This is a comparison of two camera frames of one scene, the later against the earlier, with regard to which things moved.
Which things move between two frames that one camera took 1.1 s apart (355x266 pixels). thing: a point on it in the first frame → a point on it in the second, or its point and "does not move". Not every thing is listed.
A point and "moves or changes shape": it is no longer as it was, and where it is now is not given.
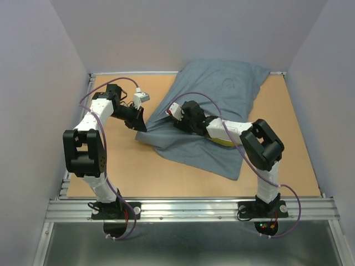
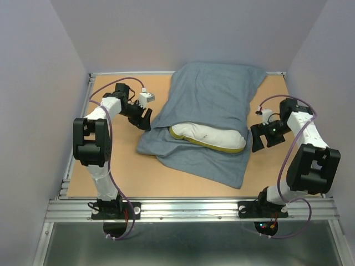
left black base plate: [115, 210] does not move
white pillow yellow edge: [223, 142] moves or changes shape
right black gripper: [182, 124] → [257, 130]
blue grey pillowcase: [227, 93] moves or changes shape
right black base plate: [261, 209] does not move
